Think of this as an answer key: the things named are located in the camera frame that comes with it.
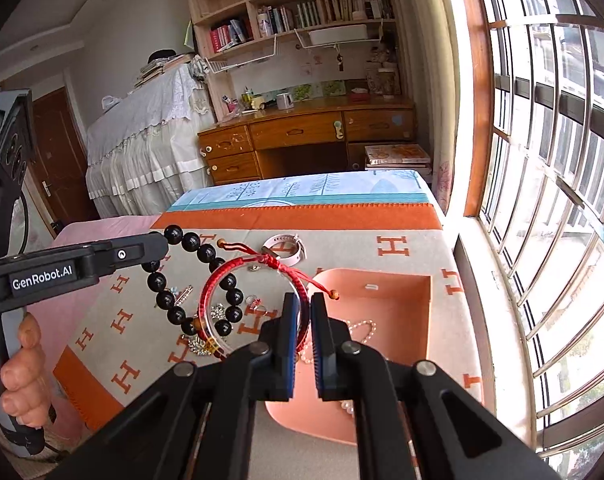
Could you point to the stack of large books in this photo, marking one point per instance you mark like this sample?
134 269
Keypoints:
394 152

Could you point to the floral jar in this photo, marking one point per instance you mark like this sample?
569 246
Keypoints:
384 80

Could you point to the rhinestone hair comb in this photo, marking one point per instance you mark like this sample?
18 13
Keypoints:
198 346

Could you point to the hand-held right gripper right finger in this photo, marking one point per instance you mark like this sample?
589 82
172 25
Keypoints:
318 350

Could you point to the orange patterned blanket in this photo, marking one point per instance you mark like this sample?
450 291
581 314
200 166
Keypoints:
362 250

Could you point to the pink jewelry tray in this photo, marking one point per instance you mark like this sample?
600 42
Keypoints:
382 310

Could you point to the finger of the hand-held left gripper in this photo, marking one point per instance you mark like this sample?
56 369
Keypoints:
127 255

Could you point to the brown wooden door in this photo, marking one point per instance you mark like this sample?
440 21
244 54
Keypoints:
62 160

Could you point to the pile of books and papers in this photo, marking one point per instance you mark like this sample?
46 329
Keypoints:
157 67

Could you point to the red tissue box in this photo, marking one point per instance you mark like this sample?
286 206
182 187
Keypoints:
358 93

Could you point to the row of red books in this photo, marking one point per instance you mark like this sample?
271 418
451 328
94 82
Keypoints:
222 36

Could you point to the white watch band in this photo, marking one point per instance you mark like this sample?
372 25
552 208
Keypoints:
294 259

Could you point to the pink bed sheet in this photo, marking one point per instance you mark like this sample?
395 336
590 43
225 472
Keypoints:
67 310

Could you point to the wooden desk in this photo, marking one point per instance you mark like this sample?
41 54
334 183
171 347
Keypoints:
292 132

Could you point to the white lace cover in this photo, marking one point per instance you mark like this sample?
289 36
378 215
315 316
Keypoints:
142 150

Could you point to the wood framed barred window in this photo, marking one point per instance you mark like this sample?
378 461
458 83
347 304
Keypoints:
479 110

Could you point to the white mug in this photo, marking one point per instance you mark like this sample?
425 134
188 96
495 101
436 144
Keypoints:
284 101

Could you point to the white flat box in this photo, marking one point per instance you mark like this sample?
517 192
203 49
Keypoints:
337 34

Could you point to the silver brooch pin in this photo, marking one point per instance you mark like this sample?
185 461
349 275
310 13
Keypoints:
182 292

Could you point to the white curtain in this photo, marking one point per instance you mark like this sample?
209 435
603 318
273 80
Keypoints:
427 85

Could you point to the wooden bookshelf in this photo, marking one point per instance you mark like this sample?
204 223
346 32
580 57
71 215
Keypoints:
227 7

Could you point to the blue printed bed sheet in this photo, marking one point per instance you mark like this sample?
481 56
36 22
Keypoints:
307 187

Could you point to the white wardrobe door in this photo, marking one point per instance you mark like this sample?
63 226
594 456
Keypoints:
39 230

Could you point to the person's left hand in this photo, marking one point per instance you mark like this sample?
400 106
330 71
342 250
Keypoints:
27 370

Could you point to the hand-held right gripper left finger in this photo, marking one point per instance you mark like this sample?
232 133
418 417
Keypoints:
296 345

